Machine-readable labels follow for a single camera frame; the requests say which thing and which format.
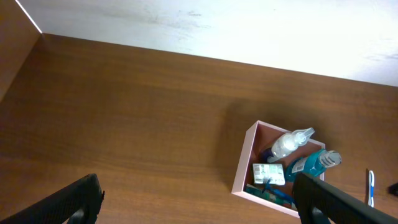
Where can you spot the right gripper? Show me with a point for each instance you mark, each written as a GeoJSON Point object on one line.
{"type": "Point", "coordinates": [393, 189]}

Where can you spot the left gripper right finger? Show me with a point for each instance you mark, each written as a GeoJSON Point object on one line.
{"type": "Point", "coordinates": [320, 202]}

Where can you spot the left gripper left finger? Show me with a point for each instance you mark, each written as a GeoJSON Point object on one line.
{"type": "Point", "coordinates": [79, 202]}

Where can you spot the blue white toothbrush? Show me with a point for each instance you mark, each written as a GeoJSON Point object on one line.
{"type": "Point", "coordinates": [371, 182]}

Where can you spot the teal mouthwash bottle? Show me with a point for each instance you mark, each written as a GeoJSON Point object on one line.
{"type": "Point", "coordinates": [314, 164]}

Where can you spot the blue disposable razor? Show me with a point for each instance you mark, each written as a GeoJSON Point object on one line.
{"type": "Point", "coordinates": [277, 192]}

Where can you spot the clear pump soap bottle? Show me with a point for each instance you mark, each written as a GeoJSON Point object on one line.
{"type": "Point", "coordinates": [286, 144]}

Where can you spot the green white soap box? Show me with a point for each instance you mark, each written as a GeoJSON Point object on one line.
{"type": "Point", "coordinates": [272, 174]}

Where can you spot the Colgate toothpaste tube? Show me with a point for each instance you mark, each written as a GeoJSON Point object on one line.
{"type": "Point", "coordinates": [269, 197]}

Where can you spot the white cardboard box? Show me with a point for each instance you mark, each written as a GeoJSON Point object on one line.
{"type": "Point", "coordinates": [257, 137]}

